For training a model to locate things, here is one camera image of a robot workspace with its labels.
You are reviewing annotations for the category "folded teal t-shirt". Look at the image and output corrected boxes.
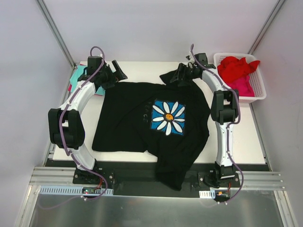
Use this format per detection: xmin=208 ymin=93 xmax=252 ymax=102
xmin=68 ymin=64 xmax=105 ymax=96

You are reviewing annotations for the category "left aluminium frame post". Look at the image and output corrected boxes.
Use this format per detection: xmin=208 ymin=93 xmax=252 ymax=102
xmin=36 ymin=0 xmax=76 ymax=69

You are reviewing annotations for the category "white plastic basket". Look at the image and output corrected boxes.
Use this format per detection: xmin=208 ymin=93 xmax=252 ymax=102
xmin=214 ymin=52 xmax=266 ymax=103

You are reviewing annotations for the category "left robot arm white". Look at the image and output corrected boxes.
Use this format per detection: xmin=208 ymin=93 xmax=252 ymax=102
xmin=48 ymin=56 xmax=127 ymax=184

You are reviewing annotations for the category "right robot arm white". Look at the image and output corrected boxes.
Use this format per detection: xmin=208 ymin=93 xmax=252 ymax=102
xmin=170 ymin=52 xmax=241 ymax=187

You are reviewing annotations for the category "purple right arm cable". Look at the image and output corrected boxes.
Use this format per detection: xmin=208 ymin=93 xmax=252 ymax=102
xmin=189 ymin=44 xmax=244 ymax=201

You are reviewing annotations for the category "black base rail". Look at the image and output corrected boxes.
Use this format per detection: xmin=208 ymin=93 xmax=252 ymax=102
xmin=45 ymin=163 xmax=261 ymax=198

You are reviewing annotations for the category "aluminium frame post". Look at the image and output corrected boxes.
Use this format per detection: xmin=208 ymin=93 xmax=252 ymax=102
xmin=247 ymin=0 xmax=288 ymax=55
xmin=36 ymin=0 xmax=76 ymax=69

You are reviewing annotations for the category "right aluminium frame post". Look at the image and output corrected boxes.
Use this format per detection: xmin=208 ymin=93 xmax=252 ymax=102
xmin=247 ymin=0 xmax=288 ymax=55

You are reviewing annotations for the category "magenta t-shirt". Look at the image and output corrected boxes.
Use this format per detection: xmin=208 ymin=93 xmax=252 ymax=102
xmin=232 ymin=76 xmax=255 ymax=97

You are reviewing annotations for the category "black t-shirt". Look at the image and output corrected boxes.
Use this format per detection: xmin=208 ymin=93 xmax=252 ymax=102
xmin=92 ymin=72 xmax=210 ymax=191

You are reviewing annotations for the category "red t-shirt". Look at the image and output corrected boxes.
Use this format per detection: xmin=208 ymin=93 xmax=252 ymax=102
xmin=217 ymin=56 xmax=260 ymax=83

